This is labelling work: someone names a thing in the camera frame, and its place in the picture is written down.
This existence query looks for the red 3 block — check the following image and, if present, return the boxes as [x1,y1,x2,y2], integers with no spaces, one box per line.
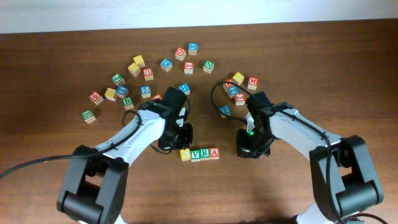
[234,93,246,106]

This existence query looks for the green N block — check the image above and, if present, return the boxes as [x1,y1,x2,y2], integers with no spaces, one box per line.
[203,60,214,73]

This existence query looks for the yellow block lower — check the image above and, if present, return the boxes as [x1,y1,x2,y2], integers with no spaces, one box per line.
[127,63,141,77]

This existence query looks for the red E block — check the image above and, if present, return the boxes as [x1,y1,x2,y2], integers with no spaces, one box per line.
[223,79,234,92]

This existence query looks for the blue L block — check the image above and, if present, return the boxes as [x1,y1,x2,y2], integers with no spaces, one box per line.
[116,85,129,98]

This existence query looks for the red Y block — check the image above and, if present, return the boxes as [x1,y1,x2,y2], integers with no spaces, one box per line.
[183,62,194,74]

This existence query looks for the yellow C block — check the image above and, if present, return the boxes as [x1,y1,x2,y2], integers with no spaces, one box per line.
[180,148,191,161]

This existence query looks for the red M block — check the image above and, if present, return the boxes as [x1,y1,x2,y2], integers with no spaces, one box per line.
[248,77,259,90]

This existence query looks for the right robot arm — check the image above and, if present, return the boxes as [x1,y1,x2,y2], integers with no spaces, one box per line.
[236,92,384,223]

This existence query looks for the blue 5 block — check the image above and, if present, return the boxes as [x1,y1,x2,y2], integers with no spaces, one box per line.
[140,86,151,98]

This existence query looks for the blue T block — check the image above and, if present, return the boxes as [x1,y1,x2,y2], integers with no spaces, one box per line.
[226,86,239,99]

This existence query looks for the left black cable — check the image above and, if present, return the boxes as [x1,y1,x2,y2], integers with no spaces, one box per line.
[0,108,192,180]

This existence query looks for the yellow block near E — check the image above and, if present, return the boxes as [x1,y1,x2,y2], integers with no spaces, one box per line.
[233,72,244,85]

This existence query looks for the green J block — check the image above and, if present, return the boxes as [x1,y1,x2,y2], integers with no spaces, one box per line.
[111,73,125,86]

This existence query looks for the blue H block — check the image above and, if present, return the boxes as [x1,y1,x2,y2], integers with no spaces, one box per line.
[178,83,190,95]

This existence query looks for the red K block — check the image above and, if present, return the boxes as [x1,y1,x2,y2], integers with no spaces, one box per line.
[152,94,163,100]

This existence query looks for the red A block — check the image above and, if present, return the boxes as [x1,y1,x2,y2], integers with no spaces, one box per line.
[209,147,220,159]

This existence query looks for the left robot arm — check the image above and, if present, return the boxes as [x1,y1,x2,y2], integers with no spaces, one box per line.
[57,87,193,224]

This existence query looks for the blue D block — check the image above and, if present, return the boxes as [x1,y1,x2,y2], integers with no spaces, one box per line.
[160,58,172,72]

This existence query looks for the yellow block left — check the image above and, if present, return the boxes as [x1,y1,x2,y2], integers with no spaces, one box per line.
[104,88,118,101]

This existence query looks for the green B block centre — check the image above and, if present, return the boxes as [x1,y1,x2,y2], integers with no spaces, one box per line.
[122,97,134,110]

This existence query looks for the blue P block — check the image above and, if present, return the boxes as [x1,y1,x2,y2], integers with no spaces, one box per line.
[219,105,231,118]

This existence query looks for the green B block left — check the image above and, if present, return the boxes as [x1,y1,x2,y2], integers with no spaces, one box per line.
[81,110,96,124]

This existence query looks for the red U block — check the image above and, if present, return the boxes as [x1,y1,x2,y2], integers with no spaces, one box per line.
[142,68,154,81]

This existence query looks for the green b block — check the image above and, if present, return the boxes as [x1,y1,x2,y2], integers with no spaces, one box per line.
[81,110,96,124]
[122,97,134,110]

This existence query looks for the green R block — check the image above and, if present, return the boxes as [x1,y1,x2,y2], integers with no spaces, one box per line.
[200,148,210,161]

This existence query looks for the black cable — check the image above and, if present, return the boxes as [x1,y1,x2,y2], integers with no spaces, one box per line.
[0,108,192,180]
[210,81,389,224]

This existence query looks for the red 6 block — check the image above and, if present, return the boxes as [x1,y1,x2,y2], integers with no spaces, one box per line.
[89,91,103,105]

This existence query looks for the yellow block upper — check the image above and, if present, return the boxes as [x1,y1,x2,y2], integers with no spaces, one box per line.
[133,55,145,68]

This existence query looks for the green V block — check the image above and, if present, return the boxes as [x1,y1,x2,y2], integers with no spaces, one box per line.
[190,150,201,162]

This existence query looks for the blue X block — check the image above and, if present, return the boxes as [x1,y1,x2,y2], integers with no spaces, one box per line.
[188,42,198,55]

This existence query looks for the right black cable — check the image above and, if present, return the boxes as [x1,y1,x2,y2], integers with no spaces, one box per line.
[210,81,389,224]

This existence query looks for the red Q block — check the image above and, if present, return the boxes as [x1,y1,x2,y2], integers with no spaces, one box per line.
[175,47,187,61]

